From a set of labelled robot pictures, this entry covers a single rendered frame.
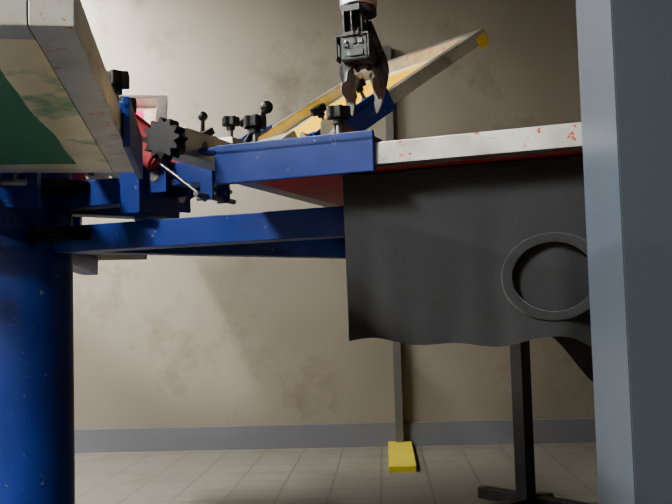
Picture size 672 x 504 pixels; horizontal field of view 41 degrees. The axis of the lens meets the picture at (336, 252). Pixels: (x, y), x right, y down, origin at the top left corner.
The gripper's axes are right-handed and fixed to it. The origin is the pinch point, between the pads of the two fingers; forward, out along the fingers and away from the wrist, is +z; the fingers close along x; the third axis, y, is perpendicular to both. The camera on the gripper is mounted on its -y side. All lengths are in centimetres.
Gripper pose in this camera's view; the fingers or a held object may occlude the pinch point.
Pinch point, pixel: (365, 109)
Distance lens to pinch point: 187.2
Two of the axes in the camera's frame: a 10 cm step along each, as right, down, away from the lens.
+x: 9.3, -0.6, -3.5
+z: 0.4, 10.0, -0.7
